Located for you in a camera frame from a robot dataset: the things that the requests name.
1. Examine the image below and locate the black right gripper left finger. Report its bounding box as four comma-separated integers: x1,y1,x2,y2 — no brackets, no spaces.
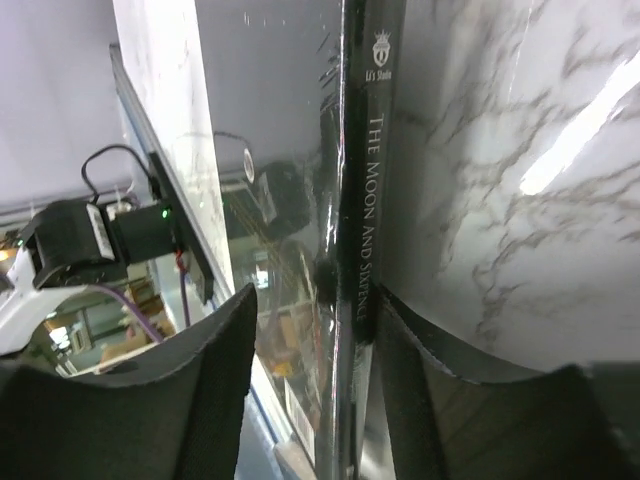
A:
1,285,257,479

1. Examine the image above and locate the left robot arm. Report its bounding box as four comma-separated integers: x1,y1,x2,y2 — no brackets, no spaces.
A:
1,151,215,355

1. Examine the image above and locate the black book Moon and Sixpence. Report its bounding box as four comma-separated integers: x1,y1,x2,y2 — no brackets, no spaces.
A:
196,1,406,479

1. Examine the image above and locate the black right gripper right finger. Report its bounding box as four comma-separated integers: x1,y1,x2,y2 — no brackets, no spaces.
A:
377,290,639,479

